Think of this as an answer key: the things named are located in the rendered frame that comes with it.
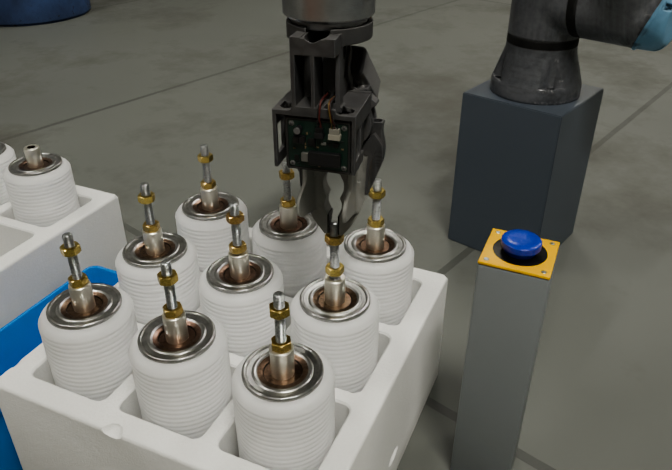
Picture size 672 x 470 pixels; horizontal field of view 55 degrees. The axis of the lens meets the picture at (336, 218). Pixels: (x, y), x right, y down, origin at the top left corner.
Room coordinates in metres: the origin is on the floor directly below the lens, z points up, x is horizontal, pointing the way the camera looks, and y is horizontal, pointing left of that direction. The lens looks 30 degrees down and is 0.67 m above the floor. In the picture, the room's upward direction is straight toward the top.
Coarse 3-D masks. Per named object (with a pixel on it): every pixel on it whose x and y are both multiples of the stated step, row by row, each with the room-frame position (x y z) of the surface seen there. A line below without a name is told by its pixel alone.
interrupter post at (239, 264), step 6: (228, 252) 0.60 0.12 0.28; (246, 252) 0.60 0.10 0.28; (234, 258) 0.59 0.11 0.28; (240, 258) 0.59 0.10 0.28; (246, 258) 0.59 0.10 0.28; (234, 264) 0.59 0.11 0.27; (240, 264) 0.59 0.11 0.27; (246, 264) 0.59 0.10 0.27; (234, 270) 0.59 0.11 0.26; (240, 270) 0.59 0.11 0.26; (246, 270) 0.59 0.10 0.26; (234, 276) 0.59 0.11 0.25; (240, 276) 0.59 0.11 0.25; (246, 276) 0.59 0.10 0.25
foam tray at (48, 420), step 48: (432, 288) 0.66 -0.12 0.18; (384, 336) 0.58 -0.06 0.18; (432, 336) 0.64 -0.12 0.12; (0, 384) 0.50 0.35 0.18; (48, 384) 0.50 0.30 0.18; (384, 384) 0.50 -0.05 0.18; (432, 384) 0.67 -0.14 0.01; (48, 432) 0.47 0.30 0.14; (96, 432) 0.44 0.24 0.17; (144, 432) 0.43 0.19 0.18; (336, 432) 0.47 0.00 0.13; (384, 432) 0.48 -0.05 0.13
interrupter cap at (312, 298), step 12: (312, 288) 0.57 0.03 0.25; (324, 288) 0.57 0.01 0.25; (348, 288) 0.57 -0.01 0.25; (360, 288) 0.57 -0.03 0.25; (300, 300) 0.54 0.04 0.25; (312, 300) 0.54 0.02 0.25; (324, 300) 0.55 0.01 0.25; (348, 300) 0.55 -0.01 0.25; (360, 300) 0.54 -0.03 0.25; (312, 312) 0.52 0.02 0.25; (324, 312) 0.52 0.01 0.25; (336, 312) 0.52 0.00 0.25; (348, 312) 0.52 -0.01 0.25; (360, 312) 0.52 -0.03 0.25
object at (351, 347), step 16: (304, 320) 0.52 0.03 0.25; (352, 320) 0.51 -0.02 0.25; (368, 320) 0.52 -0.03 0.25; (304, 336) 0.51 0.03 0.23; (320, 336) 0.50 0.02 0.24; (336, 336) 0.50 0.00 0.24; (352, 336) 0.51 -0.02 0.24; (368, 336) 0.52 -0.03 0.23; (320, 352) 0.50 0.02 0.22; (336, 352) 0.50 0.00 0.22; (352, 352) 0.51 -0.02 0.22; (368, 352) 0.52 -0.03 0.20; (336, 368) 0.50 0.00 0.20; (352, 368) 0.50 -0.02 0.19; (368, 368) 0.52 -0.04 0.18; (336, 384) 0.50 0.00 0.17; (352, 384) 0.50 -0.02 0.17
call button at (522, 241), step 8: (512, 232) 0.56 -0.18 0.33; (520, 232) 0.56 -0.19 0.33; (528, 232) 0.56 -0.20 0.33; (504, 240) 0.54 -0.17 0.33; (512, 240) 0.54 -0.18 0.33; (520, 240) 0.54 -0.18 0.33; (528, 240) 0.54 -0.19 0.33; (536, 240) 0.54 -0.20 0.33; (504, 248) 0.54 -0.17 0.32; (512, 248) 0.53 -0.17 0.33; (520, 248) 0.53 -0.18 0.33; (528, 248) 0.53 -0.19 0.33; (536, 248) 0.53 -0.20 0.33; (512, 256) 0.53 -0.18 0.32; (520, 256) 0.53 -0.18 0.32; (528, 256) 0.53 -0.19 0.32
